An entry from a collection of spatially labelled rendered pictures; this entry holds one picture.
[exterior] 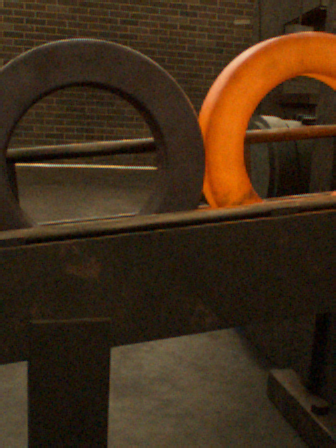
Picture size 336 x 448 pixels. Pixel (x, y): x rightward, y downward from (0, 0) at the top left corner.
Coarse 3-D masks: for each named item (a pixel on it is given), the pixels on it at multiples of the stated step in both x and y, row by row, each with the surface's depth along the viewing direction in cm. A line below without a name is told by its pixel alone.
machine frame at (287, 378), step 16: (320, 80) 128; (320, 96) 128; (320, 112) 128; (320, 144) 128; (320, 160) 128; (320, 176) 128; (304, 320) 135; (320, 320) 125; (304, 336) 129; (320, 336) 126; (304, 352) 129; (320, 352) 126; (304, 368) 129; (320, 368) 127; (272, 384) 138; (288, 384) 133; (304, 384) 129; (320, 384) 128; (272, 400) 138; (288, 400) 130; (304, 400) 126; (320, 400) 122; (288, 416) 130; (304, 416) 122; (320, 416) 119; (304, 432) 122; (320, 432) 116
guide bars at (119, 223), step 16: (208, 208) 44; (224, 208) 43; (240, 208) 44; (256, 208) 44; (272, 208) 44; (288, 208) 44; (304, 208) 45; (320, 208) 45; (64, 224) 41; (80, 224) 41; (96, 224) 41; (112, 224) 41; (128, 224) 42; (144, 224) 42; (160, 224) 42; (176, 224) 42; (192, 224) 43; (0, 240) 39; (16, 240) 40; (32, 240) 40; (48, 240) 40; (64, 240) 41
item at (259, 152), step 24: (264, 120) 180; (288, 120) 187; (312, 120) 183; (264, 144) 175; (288, 144) 173; (312, 144) 176; (264, 168) 175; (288, 168) 171; (264, 192) 175; (288, 192) 172; (264, 336) 164; (288, 336) 149; (288, 360) 150
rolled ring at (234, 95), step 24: (264, 48) 44; (288, 48) 45; (312, 48) 45; (240, 72) 44; (264, 72) 44; (288, 72) 45; (312, 72) 46; (216, 96) 44; (240, 96) 44; (264, 96) 45; (216, 120) 44; (240, 120) 45; (216, 144) 45; (240, 144) 45; (216, 168) 45; (240, 168) 45; (216, 192) 45; (240, 192) 46
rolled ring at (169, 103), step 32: (32, 64) 39; (64, 64) 40; (96, 64) 41; (128, 64) 41; (0, 96) 39; (32, 96) 40; (128, 96) 42; (160, 96) 42; (0, 128) 40; (160, 128) 43; (192, 128) 43; (0, 160) 40; (160, 160) 45; (192, 160) 44; (0, 192) 41; (160, 192) 44; (192, 192) 44; (0, 224) 41; (32, 224) 42
